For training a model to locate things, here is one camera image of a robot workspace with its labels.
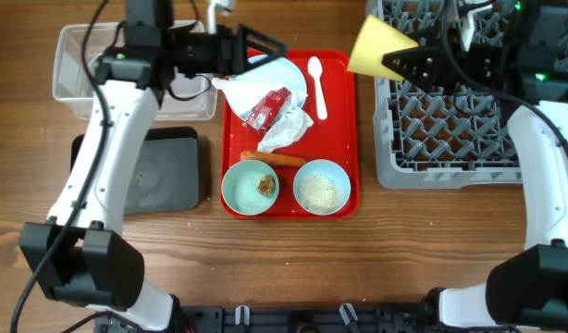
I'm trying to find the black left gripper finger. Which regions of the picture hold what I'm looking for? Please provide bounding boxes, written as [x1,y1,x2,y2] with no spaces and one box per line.
[238,24,288,58]
[241,55,288,77]

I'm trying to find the yellow plastic cup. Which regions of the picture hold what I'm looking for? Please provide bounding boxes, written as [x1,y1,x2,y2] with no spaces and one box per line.
[347,15,418,80]

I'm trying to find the brown food scrap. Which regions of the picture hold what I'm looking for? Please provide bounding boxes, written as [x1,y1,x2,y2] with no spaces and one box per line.
[257,175,276,197]

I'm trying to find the green bowl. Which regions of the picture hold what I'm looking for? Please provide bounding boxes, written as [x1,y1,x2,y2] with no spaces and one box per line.
[221,160,279,216]

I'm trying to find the blue bowl with rice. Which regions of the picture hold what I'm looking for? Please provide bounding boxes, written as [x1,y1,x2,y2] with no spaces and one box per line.
[293,159,352,216]

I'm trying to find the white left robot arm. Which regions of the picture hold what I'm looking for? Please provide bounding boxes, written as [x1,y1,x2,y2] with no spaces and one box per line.
[19,18,287,332]

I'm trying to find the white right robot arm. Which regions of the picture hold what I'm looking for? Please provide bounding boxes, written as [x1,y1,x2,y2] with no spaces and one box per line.
[353,3,568,331]

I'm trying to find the grey dishwasher rack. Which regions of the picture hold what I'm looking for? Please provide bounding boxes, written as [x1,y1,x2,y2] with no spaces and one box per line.
[366,1,568,189]

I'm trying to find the crumpled white napkin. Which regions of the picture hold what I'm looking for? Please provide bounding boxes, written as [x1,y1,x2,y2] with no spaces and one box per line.
[212,79,314,153]

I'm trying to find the light blue plate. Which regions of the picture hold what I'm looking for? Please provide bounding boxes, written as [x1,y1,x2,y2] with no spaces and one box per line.
[221,58,308,120]

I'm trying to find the red snack wrapper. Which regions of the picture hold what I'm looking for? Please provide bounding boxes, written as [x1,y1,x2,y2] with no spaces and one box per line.
[243,87,291,137]

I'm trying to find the clear plastic bin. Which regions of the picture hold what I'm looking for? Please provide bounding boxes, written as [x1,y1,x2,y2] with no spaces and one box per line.
[53,22,216,121]

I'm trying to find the white plastic spoon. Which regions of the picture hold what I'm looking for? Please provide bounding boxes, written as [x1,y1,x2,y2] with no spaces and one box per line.
[308,56,328,120]

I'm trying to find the red serving tray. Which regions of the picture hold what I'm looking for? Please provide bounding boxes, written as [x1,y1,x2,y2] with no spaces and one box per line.
[220,49,360,219]

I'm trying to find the orange carrot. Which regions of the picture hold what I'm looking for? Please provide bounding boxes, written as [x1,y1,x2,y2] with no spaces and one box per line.
[240,151,307,167]

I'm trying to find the black tray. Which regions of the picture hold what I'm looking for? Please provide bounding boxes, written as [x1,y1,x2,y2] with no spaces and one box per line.
[93,126,200,221]

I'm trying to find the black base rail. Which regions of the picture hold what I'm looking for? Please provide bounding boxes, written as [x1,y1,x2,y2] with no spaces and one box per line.
[93,303,438,333]

